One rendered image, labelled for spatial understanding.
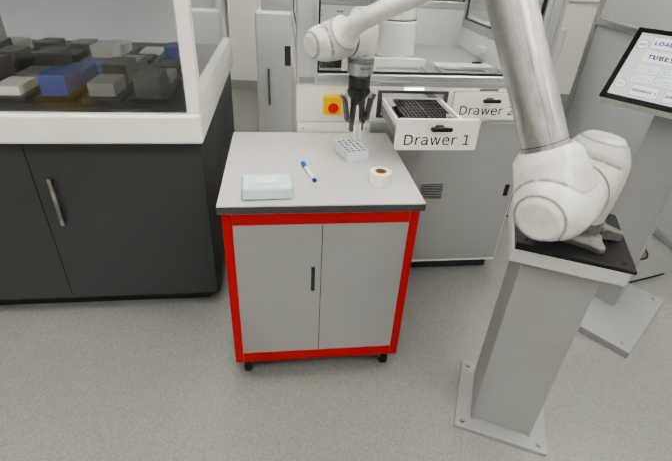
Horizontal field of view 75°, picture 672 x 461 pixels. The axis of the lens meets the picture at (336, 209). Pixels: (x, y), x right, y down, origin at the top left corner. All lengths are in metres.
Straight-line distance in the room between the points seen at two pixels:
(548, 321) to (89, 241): 1.67
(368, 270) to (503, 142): 0.93
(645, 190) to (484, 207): 0.64
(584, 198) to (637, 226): 1.22
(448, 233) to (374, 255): 0.84
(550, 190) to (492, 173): 1.14
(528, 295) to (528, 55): 0.67
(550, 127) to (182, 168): 1.24
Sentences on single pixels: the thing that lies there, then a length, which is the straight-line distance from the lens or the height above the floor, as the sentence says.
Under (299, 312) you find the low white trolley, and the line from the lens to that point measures 1.56.
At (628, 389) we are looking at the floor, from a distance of 2.15.
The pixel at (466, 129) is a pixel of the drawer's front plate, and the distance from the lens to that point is 1.59.
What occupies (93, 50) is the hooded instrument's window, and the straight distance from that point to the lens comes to 1.60.
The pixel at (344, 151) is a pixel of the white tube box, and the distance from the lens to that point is 1.56.
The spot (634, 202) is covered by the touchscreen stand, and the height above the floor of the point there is 0.55.
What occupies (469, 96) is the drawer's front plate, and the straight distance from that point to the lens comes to 1.92.
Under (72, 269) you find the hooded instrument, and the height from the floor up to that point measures 0.22.
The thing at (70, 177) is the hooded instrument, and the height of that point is 0.64.
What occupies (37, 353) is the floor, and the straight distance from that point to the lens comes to 2.14.
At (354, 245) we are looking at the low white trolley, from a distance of 1.40.
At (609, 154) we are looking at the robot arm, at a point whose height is 1.03.
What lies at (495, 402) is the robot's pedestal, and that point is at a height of 0.13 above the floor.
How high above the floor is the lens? 1.41
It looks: 31 degrees down
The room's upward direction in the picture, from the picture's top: 3 degrees clockwise
